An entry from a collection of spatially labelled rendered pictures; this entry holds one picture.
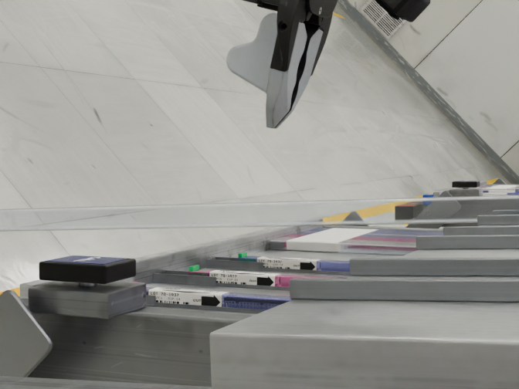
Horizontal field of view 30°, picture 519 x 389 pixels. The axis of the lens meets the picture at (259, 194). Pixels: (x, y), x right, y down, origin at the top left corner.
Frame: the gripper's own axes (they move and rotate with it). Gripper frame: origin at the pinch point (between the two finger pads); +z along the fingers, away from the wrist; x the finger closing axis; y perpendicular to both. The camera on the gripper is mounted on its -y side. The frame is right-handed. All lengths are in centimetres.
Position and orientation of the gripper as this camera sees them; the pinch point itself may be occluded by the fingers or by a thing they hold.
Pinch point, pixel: (283, 115)
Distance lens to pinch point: 80.9
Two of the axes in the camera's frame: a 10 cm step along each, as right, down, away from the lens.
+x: -3.7, 0.5, -9.3
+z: -2.4, 9.6, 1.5
